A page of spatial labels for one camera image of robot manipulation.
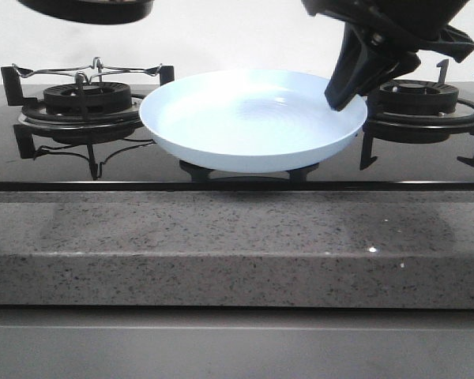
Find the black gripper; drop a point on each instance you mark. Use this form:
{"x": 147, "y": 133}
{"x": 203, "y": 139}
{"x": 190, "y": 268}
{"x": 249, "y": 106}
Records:
{"x": 409, "y": 25}

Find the light blue plate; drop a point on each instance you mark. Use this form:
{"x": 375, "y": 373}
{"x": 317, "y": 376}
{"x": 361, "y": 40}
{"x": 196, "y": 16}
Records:
{"x": 250, "y": 120}

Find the black frying pan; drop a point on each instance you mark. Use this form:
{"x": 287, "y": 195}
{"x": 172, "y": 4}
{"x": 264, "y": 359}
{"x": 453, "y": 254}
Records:
{"x": 92, "y": 12}

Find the right burner with black grate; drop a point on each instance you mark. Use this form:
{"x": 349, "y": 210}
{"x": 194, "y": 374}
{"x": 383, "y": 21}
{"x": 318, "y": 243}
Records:
{"x": 418, "y": 112}

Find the burner with black grate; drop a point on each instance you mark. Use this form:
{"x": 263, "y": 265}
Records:
{"x": 85, "y": 103}
{"x": 418, "y": 112}

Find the left burner with black grate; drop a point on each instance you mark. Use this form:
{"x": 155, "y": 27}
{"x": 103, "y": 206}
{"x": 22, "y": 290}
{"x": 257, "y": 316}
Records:
{"x": 85, "y": 103}

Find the black glass gas cooktop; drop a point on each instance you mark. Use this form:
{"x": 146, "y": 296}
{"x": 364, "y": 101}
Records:
{"x": 379, "y": 158}

